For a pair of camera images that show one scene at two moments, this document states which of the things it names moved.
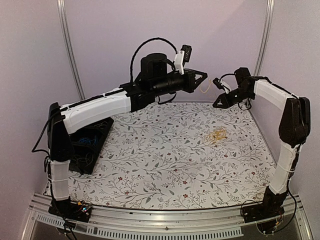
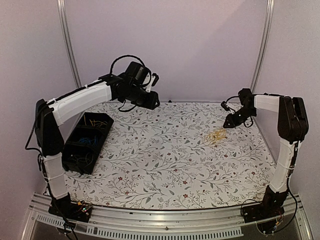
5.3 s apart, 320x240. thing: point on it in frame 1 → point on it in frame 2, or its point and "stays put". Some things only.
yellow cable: (217, 133) stays put
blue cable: (85, 140) stays put
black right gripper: (226, 101) → (233, 123)
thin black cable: (88, 158) stays put
